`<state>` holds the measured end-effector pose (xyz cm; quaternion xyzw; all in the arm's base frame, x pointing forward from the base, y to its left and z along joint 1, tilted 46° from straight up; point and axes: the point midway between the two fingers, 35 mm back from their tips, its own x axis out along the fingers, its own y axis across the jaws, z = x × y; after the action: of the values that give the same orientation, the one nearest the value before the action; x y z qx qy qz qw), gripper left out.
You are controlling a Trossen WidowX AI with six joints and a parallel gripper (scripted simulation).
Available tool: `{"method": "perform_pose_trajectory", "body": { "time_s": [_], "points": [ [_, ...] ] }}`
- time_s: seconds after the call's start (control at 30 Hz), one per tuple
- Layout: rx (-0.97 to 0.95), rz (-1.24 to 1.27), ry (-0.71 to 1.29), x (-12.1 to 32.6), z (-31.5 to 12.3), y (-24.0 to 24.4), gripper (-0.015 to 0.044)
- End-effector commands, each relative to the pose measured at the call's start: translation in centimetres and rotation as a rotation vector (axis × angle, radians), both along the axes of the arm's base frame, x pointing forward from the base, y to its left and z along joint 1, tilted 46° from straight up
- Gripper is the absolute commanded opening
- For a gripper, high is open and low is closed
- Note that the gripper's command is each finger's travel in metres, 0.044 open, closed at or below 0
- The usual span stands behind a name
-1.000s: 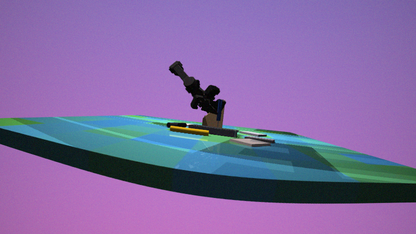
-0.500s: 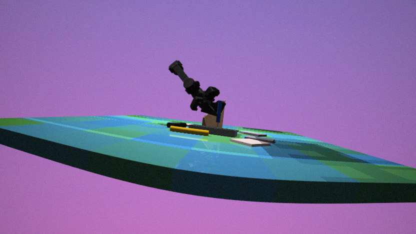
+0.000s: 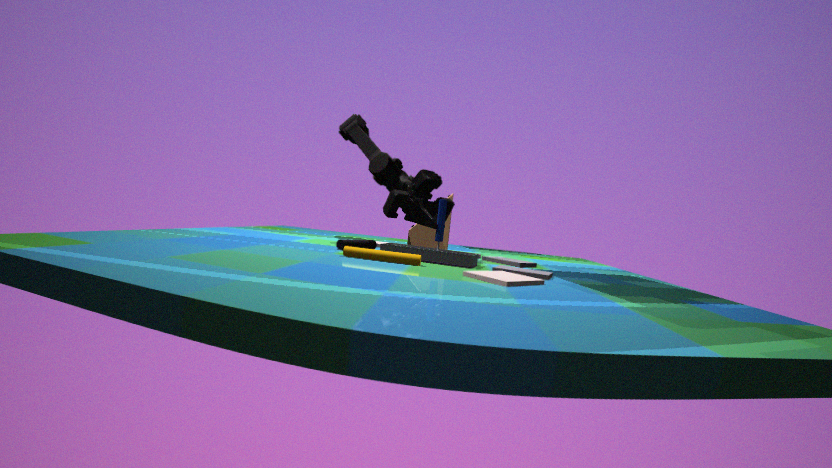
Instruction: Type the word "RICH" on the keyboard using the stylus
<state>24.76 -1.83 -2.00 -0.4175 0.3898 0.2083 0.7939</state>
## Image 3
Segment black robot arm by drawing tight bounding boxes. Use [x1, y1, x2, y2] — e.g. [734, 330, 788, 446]
[339, 114, 443, 199]

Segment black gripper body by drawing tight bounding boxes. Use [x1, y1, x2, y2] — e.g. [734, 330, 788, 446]
[383, 181, 455, 222]

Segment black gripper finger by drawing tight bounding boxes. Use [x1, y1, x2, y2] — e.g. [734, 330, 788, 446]
[404, 198, 438, 229]
[429, 200, 439, 223]

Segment grey keyboard with keys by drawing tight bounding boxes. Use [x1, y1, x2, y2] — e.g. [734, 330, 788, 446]
[380, 243, 478, 269]

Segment blue stylus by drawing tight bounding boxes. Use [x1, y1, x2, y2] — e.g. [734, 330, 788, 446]
[435, 199, 447, 249]

